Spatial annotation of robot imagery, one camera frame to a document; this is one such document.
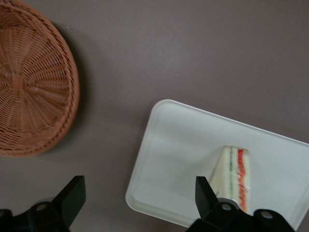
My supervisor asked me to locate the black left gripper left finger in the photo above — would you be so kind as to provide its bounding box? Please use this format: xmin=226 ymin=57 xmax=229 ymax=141
xmin=0 ymin=175 xmax=86 ymax=232

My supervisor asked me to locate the round brown wicker basket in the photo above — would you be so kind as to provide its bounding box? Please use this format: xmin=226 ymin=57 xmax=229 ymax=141
xmin=0 ymin=0 xmax=81 ymax=158

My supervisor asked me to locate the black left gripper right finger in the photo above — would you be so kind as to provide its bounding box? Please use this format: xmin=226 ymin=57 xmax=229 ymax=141
xmin=185 ymin=175 xmax=296 ymax=232

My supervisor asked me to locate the cream rectangular plastic tray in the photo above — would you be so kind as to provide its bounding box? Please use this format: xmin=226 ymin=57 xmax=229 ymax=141
xmin=125 ymin=99 xmax=309 ymax=232

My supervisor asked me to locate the triangular sandwich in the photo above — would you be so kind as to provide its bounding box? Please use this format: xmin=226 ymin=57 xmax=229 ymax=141
xmin=209 ymin=145 xmax=252 ymax=216

